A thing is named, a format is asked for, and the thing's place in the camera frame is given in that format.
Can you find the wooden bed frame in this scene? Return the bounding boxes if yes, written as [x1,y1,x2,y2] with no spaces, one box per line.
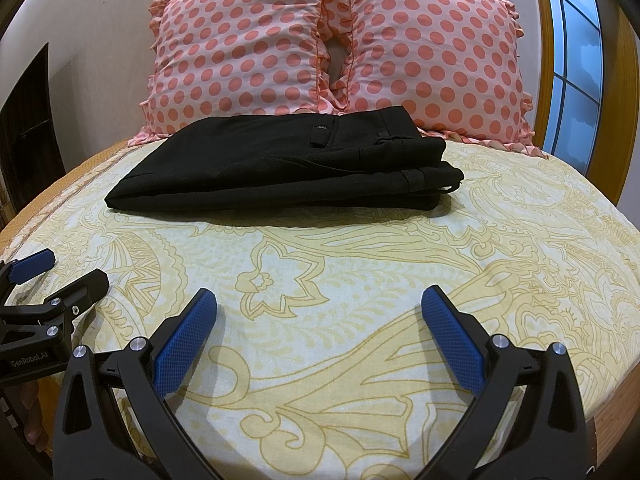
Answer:
[582,390,640,468]

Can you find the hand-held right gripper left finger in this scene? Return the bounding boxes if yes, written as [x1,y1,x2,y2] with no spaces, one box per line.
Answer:
[52,288,226,480]

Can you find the yellow patterned bed sheet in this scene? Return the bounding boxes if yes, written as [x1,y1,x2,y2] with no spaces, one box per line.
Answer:
[0,137,640,480]

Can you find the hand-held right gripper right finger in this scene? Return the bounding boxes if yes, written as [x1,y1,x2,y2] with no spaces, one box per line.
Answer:
[415,286,588,480]

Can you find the wooden framed window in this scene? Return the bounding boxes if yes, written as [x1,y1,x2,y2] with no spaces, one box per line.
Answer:
[530,0,640,206]

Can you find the black pants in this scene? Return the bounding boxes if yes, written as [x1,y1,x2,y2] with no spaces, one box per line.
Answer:
[104,105,465,212]

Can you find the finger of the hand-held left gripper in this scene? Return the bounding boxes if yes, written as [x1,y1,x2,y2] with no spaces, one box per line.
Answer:
[0,268,110,342]
[0,250,56,292]

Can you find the pink polka dot pillow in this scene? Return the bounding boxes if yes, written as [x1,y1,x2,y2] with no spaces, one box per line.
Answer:
[322,0,537,145]
[127,0,352,149]

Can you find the person's left hand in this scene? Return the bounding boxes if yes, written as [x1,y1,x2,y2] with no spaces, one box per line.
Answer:
[20,389,56,446]

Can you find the dark wooden furniture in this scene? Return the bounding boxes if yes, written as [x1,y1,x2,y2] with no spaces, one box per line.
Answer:
[0,42,67,202]

